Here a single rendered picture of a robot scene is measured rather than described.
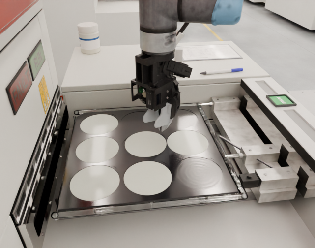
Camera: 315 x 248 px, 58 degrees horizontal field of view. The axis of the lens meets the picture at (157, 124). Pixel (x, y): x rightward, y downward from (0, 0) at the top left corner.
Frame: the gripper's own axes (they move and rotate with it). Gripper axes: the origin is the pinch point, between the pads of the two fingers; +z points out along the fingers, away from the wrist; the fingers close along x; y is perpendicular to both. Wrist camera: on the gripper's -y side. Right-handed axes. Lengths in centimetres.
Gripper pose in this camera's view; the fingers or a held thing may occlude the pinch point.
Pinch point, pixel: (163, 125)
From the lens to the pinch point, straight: 72.0
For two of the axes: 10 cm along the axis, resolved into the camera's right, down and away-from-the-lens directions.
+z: 0.0, 8.3, 5.5
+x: 7.6, 3.6, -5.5
